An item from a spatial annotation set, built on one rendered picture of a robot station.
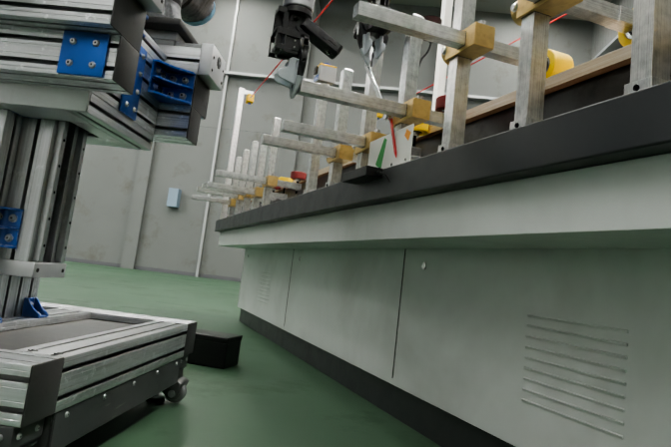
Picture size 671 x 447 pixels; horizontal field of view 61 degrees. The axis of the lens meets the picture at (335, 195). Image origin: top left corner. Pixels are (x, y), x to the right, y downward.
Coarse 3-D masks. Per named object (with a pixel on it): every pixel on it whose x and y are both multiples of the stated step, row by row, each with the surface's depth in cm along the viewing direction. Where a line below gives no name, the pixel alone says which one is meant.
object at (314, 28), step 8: (304, 24) 135; (312, 24) 135; (312, 32) 135; (320, 32) 136; (312, 40) 138; (320, 40) 136; (328, 40) 136; (320, 48) 139; (328, 48) 137; (336, 48) 137; (328, 56) 140
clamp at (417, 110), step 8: (408, 104) 143; (416, 104) 141; (424, 104) 141; (408, 112) 142; (416, 112) 140; (424, 112) 141; (392, 120) 150; (400, 120) 146; (408, 120) 144; (416, 120) 143; (424, 120) 142
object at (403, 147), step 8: (408, 128) 141; (384, 136) 154; (400, 136) 144; (376, 144) 158; (400, 144) 143; (408, 144) 139; (376, 152) 157; (384, 152) 152; (392, 152) 147; (400, 152) 143; (408, 152) 138; (368, 160) 162; (376, 160) 156; (384, 160) 151; (392, 160) 146; (400, 160) 142; (408, 160) 138; (384, 168) 150
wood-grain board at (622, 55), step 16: (624, 48) 106; (592, 64) 114; (608, 64) 110; (624, 64) 108; (560, 80) 122; (576, 80) 118; (512, 96) 137; (480, 112) 149; (496, 112) 145; (432, 128) 172; (320, 176) 273
